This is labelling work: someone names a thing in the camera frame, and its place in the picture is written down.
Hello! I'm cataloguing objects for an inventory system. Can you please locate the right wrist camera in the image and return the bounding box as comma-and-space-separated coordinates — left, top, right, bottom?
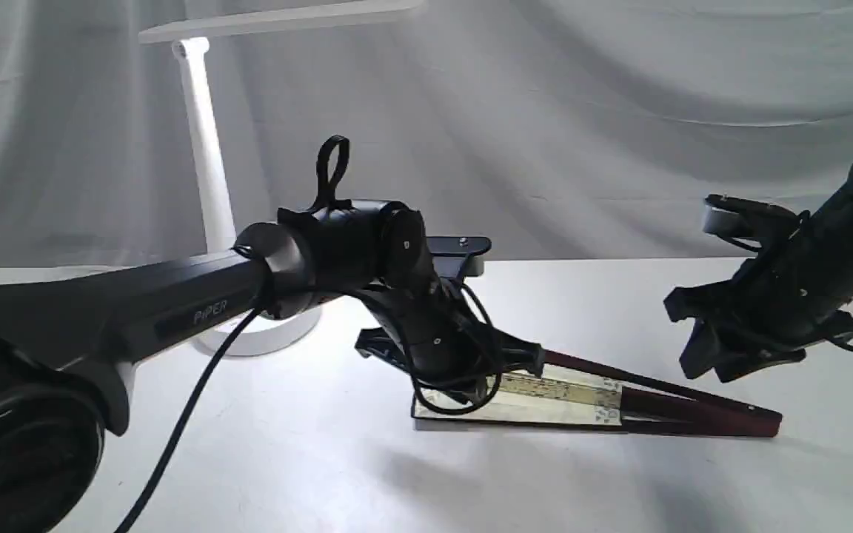
702, 195, 800, 247

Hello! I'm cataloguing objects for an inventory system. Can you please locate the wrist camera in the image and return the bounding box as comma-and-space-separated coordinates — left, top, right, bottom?
702, 195, 800, 247
426, 236, 493, 282

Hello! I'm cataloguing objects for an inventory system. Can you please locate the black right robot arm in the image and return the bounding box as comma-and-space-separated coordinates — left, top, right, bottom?
664, 162, 853, 383

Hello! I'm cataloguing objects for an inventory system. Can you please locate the white desk lamp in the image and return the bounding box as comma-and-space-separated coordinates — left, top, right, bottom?
138, 1, 427, 358

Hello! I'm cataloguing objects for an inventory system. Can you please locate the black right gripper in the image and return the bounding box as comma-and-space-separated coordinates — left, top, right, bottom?
663, 222, 853, 383

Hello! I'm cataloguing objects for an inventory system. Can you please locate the cream paper folding fan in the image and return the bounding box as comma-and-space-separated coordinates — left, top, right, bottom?
412, 351, 784, 439

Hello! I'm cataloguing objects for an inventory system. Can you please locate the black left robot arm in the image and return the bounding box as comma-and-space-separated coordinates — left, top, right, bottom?
0, 200, 544, 532

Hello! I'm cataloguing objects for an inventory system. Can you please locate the grey backdrop cloth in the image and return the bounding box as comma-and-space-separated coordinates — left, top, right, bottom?
0, 1, 853, 267

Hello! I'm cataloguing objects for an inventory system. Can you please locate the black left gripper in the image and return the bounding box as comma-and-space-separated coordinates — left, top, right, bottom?
355, 282, 546, 404

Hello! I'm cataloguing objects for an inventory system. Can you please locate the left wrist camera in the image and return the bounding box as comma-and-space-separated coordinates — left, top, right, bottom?
426, 236, 493, 282

